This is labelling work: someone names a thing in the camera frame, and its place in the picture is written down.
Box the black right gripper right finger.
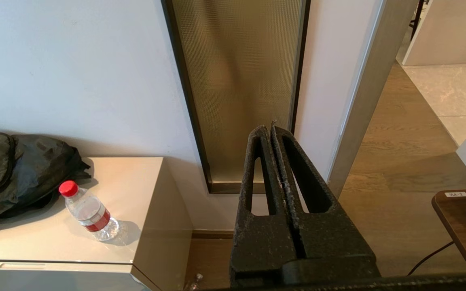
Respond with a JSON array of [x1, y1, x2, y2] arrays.
[[271, 125, 381, 284]]

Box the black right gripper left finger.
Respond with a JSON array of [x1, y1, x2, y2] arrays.
[[230, 125, 305, 284]]

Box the clear bottle on floor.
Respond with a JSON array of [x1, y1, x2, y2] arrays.
[[184, 273, 203, 291]]

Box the dark brown bin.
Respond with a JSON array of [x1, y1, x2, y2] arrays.
[[432, 189, 466, 272]]

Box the beige low cabinet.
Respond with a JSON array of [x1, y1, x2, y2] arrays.
[[0, 157, 194, 291]]

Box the water bottle red cap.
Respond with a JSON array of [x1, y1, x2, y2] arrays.
[[59, 180, 120, 242]]

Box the black Camel backpack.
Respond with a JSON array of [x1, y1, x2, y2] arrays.
[[0, 131, 92, 235]]

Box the black floor cable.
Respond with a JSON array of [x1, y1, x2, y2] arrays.
[[407, 241, 456, 276]]

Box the frosted glass panel dark frame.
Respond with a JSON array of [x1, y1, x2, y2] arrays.
[[161, 0, 311, 194]]

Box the grey metal door frame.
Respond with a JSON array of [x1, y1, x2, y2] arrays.
[[326, 0, 419, 198]]

